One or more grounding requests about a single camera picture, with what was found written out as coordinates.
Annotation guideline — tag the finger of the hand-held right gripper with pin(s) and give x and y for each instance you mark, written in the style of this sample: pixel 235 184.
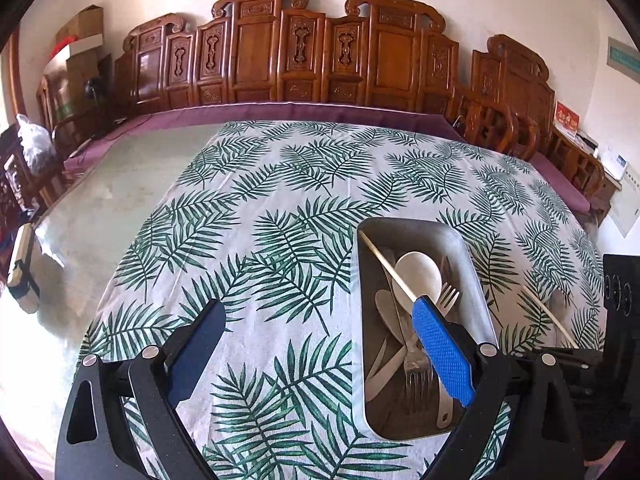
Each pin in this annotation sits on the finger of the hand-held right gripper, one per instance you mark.
pixel 585 360

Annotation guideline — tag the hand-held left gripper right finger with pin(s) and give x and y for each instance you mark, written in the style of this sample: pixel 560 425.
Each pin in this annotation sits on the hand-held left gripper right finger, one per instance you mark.
pixel 445 350

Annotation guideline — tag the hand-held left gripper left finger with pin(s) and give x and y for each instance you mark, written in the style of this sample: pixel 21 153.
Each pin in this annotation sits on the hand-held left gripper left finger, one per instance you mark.
pixel 200 350

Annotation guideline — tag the wooden chopstick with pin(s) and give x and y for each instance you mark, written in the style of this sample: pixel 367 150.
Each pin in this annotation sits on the wooden chopstick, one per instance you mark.
pixel 547 312
pixel 385 265

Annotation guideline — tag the small white spoon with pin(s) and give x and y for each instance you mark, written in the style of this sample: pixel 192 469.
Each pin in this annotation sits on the small white spoon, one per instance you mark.
pixel 387 307

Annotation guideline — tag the round white plastic spoon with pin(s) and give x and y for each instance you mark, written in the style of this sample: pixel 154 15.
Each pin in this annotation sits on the round white plastic spoon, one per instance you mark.
pixel 415 275

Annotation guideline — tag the metal tray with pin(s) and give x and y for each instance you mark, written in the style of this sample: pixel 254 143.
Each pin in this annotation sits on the metal tray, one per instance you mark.
pixel 450 240

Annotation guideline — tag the white device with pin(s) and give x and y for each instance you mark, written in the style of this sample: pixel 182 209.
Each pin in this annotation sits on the white device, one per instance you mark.
pixel 614 162

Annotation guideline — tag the wooden side table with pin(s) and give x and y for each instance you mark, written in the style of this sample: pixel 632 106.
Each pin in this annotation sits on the wooden side table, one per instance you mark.
pixel 580 165

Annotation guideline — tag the leaf-print tablecloth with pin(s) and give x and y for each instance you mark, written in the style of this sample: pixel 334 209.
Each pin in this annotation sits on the leaf-print tablecloth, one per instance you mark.
pixel 300 185

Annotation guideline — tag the red paper box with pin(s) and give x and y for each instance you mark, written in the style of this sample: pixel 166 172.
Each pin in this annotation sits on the red paper box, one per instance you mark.
pixel 567 119

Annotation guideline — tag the carved wooden armchair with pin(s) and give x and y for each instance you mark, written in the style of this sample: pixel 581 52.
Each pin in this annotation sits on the carved wooden armchair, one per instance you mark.
pixel 155 70
pixel 510 90

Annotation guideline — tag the white plastic bag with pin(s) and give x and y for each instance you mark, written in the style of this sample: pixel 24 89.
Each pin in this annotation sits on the white plastic bag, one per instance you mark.
pixel 35 140

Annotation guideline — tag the cardboard box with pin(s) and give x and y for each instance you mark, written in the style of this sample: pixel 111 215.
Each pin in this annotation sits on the cardboard box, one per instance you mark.
pixel 82 22
pixel 82 82

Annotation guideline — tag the carved wooden bench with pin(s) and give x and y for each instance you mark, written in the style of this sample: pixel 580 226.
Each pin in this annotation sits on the carved wooden bench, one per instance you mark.
pixel 325 55

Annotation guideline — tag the white and red box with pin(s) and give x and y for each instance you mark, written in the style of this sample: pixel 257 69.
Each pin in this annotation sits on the white and red box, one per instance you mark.
pixel 75 52

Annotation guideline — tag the wooden framed window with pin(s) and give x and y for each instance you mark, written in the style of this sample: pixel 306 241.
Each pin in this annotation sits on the wooden framed window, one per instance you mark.
pixel 16 75

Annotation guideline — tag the wall paper sheet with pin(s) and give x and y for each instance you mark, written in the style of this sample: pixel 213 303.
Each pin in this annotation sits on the wall paper sheet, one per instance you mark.
pixel 627 210

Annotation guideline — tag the wall poster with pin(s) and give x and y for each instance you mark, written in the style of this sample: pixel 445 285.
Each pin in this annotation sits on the wall poster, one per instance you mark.
pixel 625 60

